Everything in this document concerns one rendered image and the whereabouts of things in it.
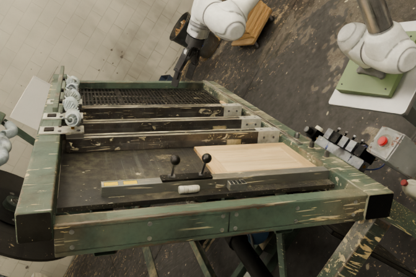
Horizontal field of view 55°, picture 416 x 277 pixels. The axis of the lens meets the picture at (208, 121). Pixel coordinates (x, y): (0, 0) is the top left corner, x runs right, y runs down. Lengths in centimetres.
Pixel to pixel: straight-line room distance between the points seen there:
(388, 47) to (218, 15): 73
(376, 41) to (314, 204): 73
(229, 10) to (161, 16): 581
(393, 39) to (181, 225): 111
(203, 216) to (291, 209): 32
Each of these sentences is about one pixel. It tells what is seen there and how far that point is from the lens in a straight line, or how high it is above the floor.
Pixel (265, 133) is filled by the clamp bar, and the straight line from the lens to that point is 214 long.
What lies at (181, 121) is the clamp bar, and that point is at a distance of 221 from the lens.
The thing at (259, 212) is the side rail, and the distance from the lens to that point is 142.
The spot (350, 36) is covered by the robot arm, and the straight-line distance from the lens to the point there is 196.
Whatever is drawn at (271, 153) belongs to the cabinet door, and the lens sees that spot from 199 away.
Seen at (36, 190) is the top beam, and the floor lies 192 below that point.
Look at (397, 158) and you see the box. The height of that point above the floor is 89.
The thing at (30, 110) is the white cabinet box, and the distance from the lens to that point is 555.
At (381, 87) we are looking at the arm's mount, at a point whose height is 78.
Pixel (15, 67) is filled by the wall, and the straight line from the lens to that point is 692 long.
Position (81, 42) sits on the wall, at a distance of 695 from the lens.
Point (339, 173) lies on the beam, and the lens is 178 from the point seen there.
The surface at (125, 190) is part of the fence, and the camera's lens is 152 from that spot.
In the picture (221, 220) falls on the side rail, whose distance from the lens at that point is 138.
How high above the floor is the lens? 211
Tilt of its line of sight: 24 degrees down
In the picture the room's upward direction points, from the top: 59 degrees counter-clockwise
